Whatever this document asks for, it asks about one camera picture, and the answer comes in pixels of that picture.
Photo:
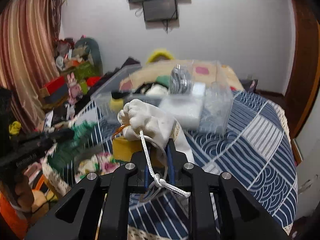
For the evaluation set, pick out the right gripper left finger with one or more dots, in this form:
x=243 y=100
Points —
x=147 y=177

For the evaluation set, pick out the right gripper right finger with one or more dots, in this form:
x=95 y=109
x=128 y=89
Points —
x=171 y=170

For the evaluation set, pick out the yellow sponge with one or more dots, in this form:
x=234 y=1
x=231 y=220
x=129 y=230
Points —
x=127 y=150

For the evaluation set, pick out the white drawstring pouch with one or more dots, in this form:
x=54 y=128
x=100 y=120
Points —
x=147 y=123

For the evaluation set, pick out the green knitted cloth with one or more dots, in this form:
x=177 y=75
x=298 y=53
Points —
x=66 y=151

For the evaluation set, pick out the floral yellow pink scrunchie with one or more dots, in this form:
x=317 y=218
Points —
x=101 y=164

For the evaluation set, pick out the black lace white cloth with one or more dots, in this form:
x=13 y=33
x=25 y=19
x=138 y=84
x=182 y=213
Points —
x=152 y=89

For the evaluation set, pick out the grey fuzzy scrunchie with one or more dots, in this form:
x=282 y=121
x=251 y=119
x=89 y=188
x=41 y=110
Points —
x=181 y=80

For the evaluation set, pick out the white foam block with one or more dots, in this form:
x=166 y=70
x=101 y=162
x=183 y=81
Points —
x=186 y=108

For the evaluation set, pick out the clear plastic storage box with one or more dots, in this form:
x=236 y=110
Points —
x=217 y=104

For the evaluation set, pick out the red box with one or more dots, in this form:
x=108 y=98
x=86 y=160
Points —
x=51 y=87

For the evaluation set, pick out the pink bunny plush toy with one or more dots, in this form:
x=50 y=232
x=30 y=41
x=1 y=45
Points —
x=74 y=89

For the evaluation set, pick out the colourful patterned beige blanket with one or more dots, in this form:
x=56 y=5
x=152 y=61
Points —
x=201 y=71

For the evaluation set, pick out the navy white patterned tablecloth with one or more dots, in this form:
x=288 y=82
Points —
x=243 y=186

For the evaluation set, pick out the yellow curved foam tube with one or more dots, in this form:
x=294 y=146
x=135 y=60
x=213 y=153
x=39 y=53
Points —
x=159 y=55

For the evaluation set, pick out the grey green upholstered chair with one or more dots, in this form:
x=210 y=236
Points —
x=92 y=50

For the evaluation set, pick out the striped brown curtain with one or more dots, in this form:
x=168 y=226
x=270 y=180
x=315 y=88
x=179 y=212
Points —
x=27 y=57

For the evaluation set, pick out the brown wooden door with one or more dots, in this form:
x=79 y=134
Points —
x=304 y=80

